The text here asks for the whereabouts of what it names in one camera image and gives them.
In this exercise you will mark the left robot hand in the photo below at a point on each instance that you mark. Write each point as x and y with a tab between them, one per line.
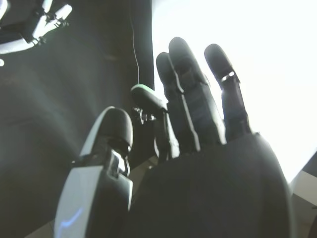
203	188

